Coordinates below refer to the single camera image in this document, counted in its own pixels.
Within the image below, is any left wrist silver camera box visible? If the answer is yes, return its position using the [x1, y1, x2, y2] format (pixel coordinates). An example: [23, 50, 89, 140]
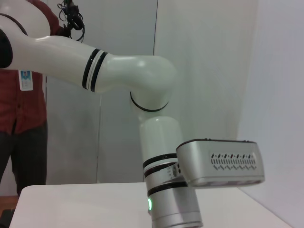
[175, 138, 266, 190]

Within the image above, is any white id badge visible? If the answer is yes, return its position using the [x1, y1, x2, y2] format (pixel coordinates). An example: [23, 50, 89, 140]
[19, 69, 34, 91]

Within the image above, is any person in red shirt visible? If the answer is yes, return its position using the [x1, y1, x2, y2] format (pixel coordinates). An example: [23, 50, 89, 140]
[0, 0, 63, 198]

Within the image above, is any black cable bundle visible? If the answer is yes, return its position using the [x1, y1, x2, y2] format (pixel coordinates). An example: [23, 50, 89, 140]
[57, 0, 86, 43]

